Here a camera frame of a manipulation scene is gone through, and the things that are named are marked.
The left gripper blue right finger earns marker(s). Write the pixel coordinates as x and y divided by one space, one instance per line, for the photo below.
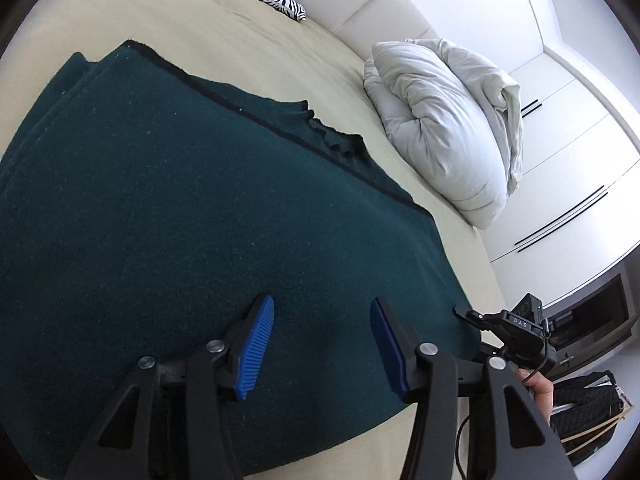
397 350

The person right hand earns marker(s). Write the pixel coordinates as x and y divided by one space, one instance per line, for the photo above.
542 389

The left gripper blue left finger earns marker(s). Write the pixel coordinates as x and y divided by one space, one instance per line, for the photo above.
246 344

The dark tv cabinet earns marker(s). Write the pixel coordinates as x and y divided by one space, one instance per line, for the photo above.
591 321

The white folded duvet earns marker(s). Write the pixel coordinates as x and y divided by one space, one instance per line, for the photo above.
455 117

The dark green knit sweater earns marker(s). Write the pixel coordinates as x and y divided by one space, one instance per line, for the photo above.
143 209

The white wardrobe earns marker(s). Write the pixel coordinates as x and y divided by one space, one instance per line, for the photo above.
576 211

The beige bed with sheet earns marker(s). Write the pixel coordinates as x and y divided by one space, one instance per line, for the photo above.
248 46

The black bag on floor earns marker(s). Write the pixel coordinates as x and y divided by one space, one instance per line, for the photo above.
586 412

